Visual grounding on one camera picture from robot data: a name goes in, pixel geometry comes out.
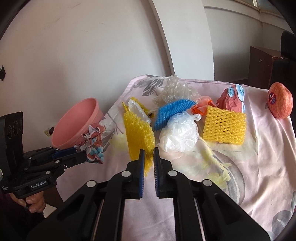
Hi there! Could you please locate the colourful wrapper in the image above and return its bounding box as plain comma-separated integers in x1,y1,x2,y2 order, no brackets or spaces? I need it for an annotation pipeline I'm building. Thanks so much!
74,123,105,164

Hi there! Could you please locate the yellow foam net sleeve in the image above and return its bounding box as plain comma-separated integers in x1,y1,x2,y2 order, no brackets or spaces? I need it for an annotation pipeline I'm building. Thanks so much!
123,110,155,176

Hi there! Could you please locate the yellow foam net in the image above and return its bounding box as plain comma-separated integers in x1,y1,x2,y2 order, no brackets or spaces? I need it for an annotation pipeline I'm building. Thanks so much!
203,106,247,145

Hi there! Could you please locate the white foam net strip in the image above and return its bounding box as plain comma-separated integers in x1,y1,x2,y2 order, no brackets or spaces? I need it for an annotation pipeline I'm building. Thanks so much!
127,99,151,124

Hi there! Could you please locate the orange white plastic bag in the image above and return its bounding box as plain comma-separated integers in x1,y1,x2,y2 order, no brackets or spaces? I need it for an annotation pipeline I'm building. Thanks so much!
191,96,217,116

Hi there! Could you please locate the blue foam fruit net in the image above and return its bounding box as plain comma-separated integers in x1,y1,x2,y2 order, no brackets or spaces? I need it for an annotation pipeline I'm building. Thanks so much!
153,99,196,131

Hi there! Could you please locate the red snack bag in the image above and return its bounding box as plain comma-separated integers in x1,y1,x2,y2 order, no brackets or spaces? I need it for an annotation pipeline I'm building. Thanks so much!
216,84,245,113

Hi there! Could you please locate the clear bubble wrap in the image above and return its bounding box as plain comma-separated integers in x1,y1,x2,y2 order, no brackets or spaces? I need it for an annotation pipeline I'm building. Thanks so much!
152,75,201,107

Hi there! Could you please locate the yellow plastic bag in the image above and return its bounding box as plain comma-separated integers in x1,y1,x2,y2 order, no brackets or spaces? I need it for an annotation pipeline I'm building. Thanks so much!
122,97,154,119

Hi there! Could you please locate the person left hand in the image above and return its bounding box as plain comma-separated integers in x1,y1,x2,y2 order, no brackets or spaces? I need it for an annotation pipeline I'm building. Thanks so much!
10,191,46,213

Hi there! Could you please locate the pink plastic basin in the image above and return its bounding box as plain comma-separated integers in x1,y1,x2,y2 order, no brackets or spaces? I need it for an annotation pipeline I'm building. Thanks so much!
52,97,104,150

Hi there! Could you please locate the pink floral tablecloth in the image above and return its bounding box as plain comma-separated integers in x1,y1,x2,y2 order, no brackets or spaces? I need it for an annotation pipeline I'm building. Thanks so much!
57,75,295,240

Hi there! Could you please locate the red apple with sticker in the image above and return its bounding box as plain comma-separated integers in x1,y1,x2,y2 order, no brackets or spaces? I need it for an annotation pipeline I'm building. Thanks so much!
267,82,293,119

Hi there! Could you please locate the dark wooden cabinet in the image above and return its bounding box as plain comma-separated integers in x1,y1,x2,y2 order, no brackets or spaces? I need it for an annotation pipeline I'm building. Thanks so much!
248,46,280,89

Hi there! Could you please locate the black office chair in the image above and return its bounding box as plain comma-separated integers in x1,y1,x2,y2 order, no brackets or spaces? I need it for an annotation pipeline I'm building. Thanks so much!
269,31,295,95

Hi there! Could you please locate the wall power socket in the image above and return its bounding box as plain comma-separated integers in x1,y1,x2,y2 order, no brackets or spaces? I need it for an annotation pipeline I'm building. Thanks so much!
44,126,55,137

